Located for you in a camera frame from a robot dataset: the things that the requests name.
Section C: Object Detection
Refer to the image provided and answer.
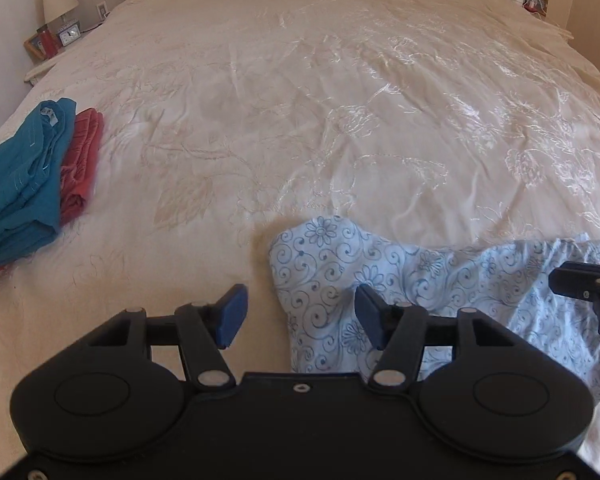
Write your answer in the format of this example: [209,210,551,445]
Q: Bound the framed photo right nightstand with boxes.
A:
[522,0,548,18]

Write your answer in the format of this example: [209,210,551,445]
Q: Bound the light blue floral pants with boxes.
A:
[270,217,600,401]

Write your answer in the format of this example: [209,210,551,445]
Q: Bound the folded teal pants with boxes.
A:
[0,98,76,266]

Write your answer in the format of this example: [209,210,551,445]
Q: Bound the cream embroidered bedspread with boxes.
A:
[0,0,600,473]

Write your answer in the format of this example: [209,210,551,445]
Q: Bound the white left nightstand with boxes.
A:
[23,40,82,87]

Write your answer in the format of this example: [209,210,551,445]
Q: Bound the small alarm clock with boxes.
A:
[57,22,82,48]

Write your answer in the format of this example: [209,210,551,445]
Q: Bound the folded red pants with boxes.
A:
[0,108,104,271]

